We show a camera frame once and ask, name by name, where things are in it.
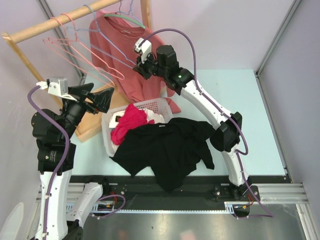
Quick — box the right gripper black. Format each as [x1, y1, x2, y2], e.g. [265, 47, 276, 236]
[133, 50, 167, 81]

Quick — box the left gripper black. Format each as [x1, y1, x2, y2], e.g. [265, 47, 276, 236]
[59, 82, 114, 140]

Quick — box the light blue wire hanger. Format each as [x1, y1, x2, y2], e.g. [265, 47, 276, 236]
[73, 4, 135, 68]

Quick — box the black t shirt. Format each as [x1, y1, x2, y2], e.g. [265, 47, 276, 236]
[112, 117, 215, 192]

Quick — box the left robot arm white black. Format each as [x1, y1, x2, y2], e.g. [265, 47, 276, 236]
[27, 79, 115, 240]

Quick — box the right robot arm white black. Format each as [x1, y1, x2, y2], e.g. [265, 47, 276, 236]
[133, 41, 249, 201]

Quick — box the salmon red t shirt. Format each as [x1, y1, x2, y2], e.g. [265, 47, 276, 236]
[89, 10, 181, 114]

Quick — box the green hanger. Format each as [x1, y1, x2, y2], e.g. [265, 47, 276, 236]
[103, 13, 146, 29]

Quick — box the wooden clothes rack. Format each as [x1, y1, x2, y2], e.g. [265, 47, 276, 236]
[0, 0, 151, 143]

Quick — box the white garment in basket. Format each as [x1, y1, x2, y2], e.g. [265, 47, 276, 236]
[108, 108, 165, 128]

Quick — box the white plastic laundry basket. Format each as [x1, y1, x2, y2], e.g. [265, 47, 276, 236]
[101, 98, 173, 157]

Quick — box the magenta pink garment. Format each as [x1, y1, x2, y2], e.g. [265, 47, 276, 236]
[108, 103, 148, 146]

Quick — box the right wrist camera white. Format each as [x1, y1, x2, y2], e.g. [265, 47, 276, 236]
[134, 37, 152, 64]

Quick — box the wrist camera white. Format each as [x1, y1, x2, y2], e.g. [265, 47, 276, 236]
[36, 77, 77, 101]
[134, 37, 152, 64]

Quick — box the pink wire hanger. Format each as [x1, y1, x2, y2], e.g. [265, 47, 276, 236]
[43, 13, 125, 87]
[43, 13, 116, 88]

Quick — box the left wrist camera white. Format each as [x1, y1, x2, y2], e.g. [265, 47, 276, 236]
[36, 77, 77, 101]

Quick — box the blue wire hanger far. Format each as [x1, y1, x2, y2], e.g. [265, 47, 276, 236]
[118, 0, 141, 24]

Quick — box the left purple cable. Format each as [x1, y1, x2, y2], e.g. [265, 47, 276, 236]
[27, 86, 126, 236]

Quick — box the purple cable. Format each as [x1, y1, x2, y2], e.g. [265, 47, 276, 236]
[27, 86, 126, 236]
[139, 28, 275, 218]

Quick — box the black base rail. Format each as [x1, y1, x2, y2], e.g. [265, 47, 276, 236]
[70, 175, 259, 212]

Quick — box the white cable duct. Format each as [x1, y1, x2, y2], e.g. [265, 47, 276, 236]
[64, 201, 251, 214]

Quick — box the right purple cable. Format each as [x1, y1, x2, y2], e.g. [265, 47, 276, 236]
[139, 28, 275, 218]

